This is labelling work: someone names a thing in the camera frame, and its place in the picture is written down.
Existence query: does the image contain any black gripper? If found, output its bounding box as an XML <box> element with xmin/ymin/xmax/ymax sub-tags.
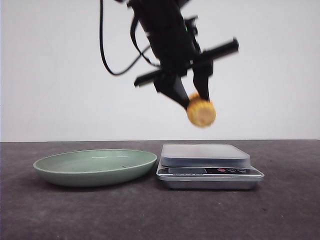
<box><xmin>127</xmin><ymin>0</ymin><xmax>239</xmax><ymax>110</ymax></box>

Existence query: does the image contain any yellow corn cob piece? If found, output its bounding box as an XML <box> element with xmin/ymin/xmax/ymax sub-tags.
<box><xmin>186</xmin><ymin>92</ymin><xmax>216</xmax><ymax>128</ymax></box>

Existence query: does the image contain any silver digital kitchen scale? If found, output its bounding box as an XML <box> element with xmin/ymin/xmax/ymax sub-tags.
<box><xmin>156</xmin><ymin>143</ymin><xmax>265</xmax><ymax>190</ymax></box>

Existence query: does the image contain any green shallow plate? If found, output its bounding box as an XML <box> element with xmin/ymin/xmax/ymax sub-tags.
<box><xmin>33</xmin><ymin>149</ymin><xmax>158</xmax><ymax>188</ymax></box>

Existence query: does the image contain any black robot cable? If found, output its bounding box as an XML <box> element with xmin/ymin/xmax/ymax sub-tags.
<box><xmin>98</xmin><ymin>0</ymin><xmax>161</xmax><ymax>77</ymax></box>

